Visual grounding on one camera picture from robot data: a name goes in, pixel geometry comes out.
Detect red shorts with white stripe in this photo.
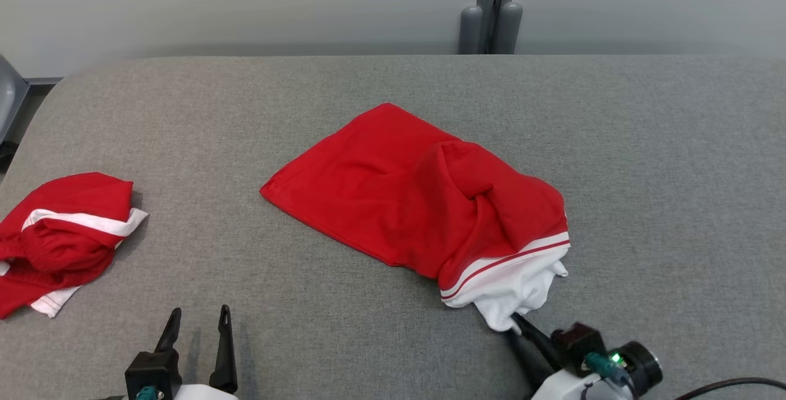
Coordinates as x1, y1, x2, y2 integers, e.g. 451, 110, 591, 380
0, 171, 149, 321

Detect grey cylindrical bumper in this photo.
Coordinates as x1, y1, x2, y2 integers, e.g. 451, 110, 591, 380
458, 6, 484, 55
494, 2, 523, 55

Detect black right cable teal plug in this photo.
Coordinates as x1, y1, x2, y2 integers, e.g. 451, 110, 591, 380
583, 353, 786, 400

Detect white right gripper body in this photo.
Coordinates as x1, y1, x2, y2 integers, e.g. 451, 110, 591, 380
531, 341, 664, 400

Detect red Bulls basketball jersey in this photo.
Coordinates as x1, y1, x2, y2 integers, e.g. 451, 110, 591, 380
259, 103, 572, 333

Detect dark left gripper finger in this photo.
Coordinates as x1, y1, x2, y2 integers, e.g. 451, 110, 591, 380
209, 305, 239, 395
155, 307, 183, 353

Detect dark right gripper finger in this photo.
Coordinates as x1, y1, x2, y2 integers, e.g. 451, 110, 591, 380
512, 313, 563, 372
506, 330, 557, 389

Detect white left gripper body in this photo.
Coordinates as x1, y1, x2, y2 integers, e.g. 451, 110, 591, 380
174, 383, 239, 400

